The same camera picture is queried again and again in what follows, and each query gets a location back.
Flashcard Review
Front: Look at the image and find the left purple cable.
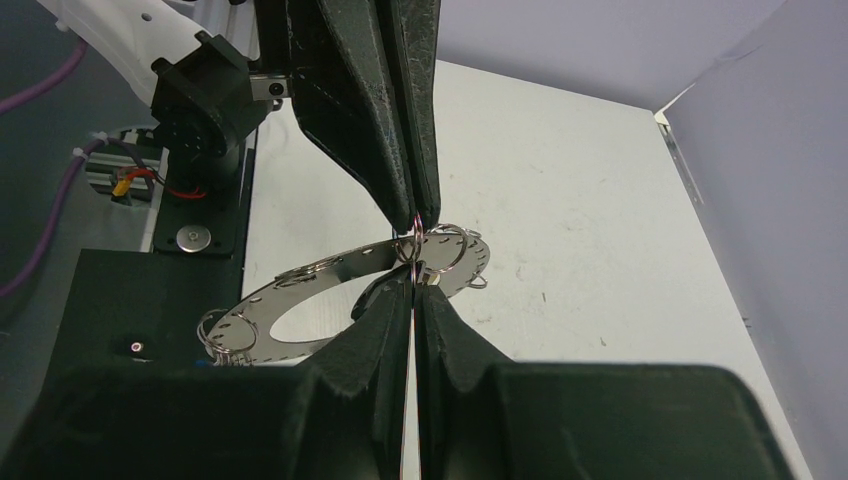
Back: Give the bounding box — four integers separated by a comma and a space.
0, 39, 144, 299

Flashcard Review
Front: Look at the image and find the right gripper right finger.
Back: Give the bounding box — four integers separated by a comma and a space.
415, 287, 793, 479

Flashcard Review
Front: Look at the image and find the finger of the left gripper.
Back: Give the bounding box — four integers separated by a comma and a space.
254, 1, 415, 231
376, 0, 441, 229

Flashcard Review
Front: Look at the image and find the aluminium table frame rail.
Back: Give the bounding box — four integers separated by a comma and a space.
656, 114, 703, 209

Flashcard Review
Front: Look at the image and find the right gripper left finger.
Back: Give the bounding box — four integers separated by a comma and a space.
1, 267, 412, 479

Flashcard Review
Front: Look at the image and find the metal disc keyring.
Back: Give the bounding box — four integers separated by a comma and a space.
196, 224, 491, 366

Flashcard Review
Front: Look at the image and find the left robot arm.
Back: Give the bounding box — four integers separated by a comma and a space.
45, 1, 441, 232

